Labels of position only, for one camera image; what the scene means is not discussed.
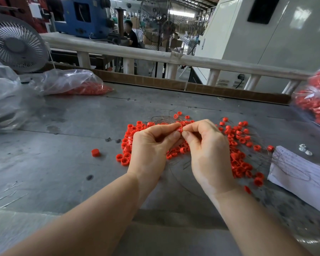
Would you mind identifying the person's right hand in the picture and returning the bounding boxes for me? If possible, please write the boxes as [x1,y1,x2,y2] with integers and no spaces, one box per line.
[181,119,239,199]

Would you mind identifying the person's left hand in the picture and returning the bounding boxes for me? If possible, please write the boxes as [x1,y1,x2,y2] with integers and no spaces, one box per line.
[126,122,182,194]

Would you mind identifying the pile of red plastic rings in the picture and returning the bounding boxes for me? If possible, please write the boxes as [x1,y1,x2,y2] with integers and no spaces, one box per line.
[116,111,276,194]

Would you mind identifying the bundle of thin metal wires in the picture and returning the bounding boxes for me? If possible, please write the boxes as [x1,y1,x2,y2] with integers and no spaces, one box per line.
[149,113,219,174]

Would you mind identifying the person's right forearm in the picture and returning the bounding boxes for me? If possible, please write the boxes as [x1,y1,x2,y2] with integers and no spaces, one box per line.
[212,186,313,256]

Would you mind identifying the person's left forearm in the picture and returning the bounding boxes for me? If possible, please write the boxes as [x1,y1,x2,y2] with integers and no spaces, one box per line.
[2,173,147,256]

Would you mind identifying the brown wooden board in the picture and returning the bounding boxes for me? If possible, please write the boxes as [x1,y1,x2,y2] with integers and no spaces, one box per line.
[43,62,291,105]

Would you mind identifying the white paper sheet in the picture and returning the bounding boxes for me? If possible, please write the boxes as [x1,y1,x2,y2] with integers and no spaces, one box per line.
[268,145,320,218]

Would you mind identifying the white metal railing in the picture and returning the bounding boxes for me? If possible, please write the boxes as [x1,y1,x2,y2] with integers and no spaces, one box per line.
[41,32,314,95]

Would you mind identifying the clear bag with red pieces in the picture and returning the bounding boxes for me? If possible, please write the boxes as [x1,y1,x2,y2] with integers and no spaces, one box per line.
[31,69,114,96]

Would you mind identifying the large clear bag red pieces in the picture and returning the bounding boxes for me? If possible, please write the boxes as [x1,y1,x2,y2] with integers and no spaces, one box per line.
[290,58,320,131]

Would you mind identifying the blue industrial machine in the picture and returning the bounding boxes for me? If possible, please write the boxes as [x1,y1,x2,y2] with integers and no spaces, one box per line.
[56,0,114,39]

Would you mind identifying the large grey machine cabinet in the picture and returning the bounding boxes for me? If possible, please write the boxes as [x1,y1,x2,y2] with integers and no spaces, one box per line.
[194,0,320,94]

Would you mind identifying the crumpled clear plastic bag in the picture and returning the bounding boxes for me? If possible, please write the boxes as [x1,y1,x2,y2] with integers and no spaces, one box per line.
[0,57,34,131]

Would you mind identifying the white desk fan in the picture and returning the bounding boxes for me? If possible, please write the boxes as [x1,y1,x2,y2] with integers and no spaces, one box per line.
[0,14,50,74]

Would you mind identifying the red industrial machine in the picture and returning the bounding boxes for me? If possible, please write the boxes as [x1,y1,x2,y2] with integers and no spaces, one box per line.
[0,0,50,34]

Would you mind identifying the black pedestal fan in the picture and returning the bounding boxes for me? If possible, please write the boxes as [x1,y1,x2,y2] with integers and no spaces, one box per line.
[159,18,178,78]

